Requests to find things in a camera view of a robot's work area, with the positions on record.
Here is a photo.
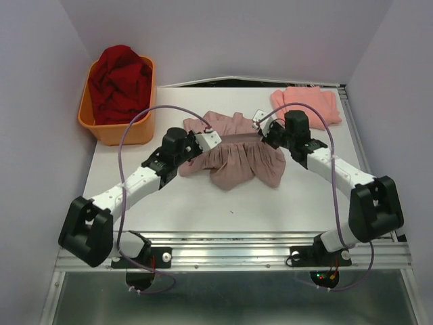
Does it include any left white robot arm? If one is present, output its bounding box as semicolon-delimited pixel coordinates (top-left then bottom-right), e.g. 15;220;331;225
58;127;221;267

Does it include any aluminium frame rail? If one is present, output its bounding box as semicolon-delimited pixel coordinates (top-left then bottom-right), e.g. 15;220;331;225
55;213;412;273

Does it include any red skirt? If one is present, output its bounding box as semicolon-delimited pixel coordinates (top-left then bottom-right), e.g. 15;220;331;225
88;45;153;125

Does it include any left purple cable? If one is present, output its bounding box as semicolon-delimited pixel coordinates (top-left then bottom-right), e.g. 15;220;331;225
116;106;214;295

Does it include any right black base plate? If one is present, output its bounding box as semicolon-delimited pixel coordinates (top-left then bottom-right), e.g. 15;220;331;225
285;246;352;268

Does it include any purple cable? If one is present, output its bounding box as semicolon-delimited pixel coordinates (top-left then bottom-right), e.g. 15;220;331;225
116;106;214;295
255;102;375;293

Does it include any folded salmon pink skirt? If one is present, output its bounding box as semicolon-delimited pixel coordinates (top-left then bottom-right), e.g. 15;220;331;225
270;87;342;131

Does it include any dusty pink skirt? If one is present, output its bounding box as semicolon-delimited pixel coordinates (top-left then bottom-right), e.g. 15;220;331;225
179;111;286;191

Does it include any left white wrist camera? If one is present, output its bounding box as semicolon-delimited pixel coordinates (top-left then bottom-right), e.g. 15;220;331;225
195;131;222;152

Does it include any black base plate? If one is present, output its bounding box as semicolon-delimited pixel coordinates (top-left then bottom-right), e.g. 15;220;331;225
285;246;352;268
111;246;173;269

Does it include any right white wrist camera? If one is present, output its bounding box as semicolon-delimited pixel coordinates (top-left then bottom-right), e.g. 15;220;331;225
252;110;274;136

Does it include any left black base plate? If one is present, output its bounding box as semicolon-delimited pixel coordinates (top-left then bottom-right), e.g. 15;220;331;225
111;246;173;269

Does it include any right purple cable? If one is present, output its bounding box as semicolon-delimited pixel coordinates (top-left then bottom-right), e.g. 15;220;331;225
255;102;375;293

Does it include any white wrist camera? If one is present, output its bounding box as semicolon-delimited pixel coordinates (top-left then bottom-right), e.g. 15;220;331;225
252;110;274;136
195;131;222;152

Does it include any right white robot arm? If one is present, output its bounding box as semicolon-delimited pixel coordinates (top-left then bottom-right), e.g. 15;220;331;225
253;110;404;264

